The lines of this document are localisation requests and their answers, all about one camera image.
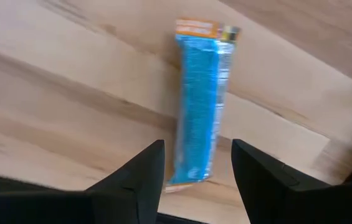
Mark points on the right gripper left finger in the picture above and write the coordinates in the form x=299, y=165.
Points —
x=116, y=205

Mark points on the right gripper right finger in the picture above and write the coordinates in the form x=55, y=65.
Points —
x=281, y=202

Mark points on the blue granola bar orange end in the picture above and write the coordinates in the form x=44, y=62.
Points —
x=197, y=109

